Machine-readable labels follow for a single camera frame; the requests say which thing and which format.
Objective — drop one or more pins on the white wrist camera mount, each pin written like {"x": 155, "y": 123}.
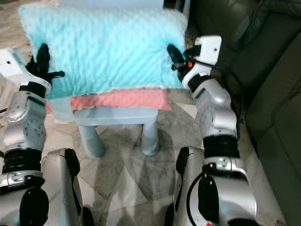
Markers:
{"x": 209, "y": 47}
{"x": 14, "y": 63}

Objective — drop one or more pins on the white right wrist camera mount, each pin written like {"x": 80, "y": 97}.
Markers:
{"x": 209, "y": 47}

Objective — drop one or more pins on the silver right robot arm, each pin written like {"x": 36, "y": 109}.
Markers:
{"x": 218, "y": 113}

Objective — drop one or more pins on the green leather sofa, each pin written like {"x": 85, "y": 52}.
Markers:
{"x": 273, "y": 94}

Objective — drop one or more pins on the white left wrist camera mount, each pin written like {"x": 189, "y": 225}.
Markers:
{"x": 14, "y": 63}

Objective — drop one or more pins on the teal dotted pillow pink edge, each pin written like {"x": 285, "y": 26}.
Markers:
{"x": 108, "y": 47}

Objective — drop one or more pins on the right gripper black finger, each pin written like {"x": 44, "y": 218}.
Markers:
{"x": 176, "y": 54}

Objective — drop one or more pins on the silver right robot leg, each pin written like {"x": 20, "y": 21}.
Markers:
{"x": 195, "y": 160}

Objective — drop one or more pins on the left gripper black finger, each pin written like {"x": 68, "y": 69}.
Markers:
{"x": 43, "y": 56}

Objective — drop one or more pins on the light blue plastic child chair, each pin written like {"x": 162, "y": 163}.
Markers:
{"x": 113, "y": 115}

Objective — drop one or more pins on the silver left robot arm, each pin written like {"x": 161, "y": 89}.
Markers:
{"x": 28, "y": 127}

